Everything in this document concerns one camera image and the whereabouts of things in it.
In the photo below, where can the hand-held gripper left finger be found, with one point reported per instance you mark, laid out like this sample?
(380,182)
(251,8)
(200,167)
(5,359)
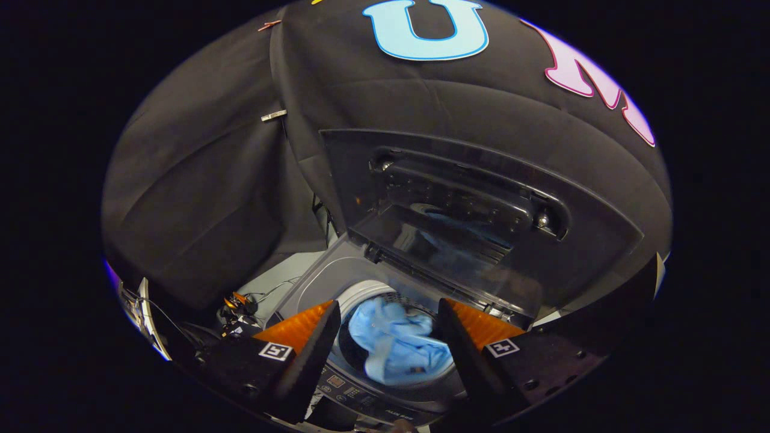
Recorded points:
(310,361)

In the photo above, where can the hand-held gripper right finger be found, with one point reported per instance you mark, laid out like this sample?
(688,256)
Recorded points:
(466,361)

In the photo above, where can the light blue shirt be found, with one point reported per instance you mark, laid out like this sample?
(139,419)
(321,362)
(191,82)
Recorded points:
(397,343)

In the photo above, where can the dark washing machine lid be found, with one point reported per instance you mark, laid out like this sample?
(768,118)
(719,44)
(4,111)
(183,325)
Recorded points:
(589,252)

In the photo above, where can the orange black tool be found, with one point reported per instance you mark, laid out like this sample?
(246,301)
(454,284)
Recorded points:
(237,304)

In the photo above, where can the black backdrop cloth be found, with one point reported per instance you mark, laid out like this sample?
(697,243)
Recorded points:
(210,180)

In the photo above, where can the silver cloth clip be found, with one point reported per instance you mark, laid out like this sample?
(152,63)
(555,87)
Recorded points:
(274,115)

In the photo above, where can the red cloth clip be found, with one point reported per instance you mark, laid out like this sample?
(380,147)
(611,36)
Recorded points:
(269,24)

